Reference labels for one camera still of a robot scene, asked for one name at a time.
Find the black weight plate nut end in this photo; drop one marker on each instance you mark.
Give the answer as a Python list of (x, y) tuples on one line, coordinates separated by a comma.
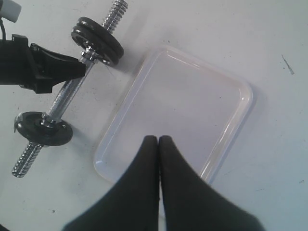
[(29, 125)]

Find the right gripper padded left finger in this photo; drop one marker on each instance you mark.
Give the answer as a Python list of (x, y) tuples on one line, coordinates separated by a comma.
[(132, 203)]

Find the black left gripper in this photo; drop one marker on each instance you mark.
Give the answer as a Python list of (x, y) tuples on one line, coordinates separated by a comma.
[(33, 67)]

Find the chrome threaded dumbbell bar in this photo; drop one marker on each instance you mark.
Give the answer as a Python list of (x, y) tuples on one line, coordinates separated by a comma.
[(67, 92)]

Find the black weight plate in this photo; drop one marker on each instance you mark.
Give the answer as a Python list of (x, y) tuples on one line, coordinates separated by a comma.
[(102, 33)]

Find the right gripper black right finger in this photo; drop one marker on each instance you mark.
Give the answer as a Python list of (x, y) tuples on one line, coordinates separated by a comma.
[(192, 205)]

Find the white rectangular plastic tray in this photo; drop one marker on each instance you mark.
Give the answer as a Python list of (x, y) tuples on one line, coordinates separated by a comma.
[(199, 105)]

